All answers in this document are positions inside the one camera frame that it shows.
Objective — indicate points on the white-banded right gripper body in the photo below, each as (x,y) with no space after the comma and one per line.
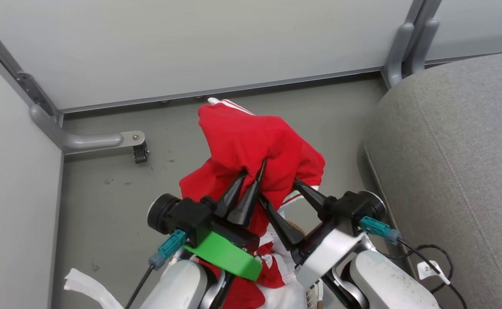
(328,253)

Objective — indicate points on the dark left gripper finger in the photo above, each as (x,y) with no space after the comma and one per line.
(248,204)
(230,196)

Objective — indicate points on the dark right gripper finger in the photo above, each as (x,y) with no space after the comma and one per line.
(283,227)
(315,198)

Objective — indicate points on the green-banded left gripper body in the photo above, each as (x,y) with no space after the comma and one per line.
(229,255)

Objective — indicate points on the red white-striped garment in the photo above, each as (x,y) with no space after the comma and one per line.
(251,141)

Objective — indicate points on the black caster wheel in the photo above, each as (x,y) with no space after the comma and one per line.
(140,153)

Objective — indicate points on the white paper tag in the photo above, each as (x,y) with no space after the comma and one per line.
(431,271)

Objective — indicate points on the white cloth strip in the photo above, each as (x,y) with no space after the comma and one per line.
(90,287)

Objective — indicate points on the grey fabric sofa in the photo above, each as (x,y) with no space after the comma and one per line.
(457,163)

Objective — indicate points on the grey metal partition foot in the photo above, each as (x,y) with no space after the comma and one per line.
(88,140)

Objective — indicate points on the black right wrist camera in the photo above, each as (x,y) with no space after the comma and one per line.
(358,206)

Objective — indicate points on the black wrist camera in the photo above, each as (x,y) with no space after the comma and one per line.
(358,206)
(182,214)

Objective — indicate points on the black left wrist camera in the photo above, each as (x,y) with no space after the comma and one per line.
(182,214)

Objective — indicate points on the grey metal partition post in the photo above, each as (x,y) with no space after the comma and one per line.
(409,43)

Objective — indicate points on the grey metal partition frame rail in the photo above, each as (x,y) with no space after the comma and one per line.
(15,71)

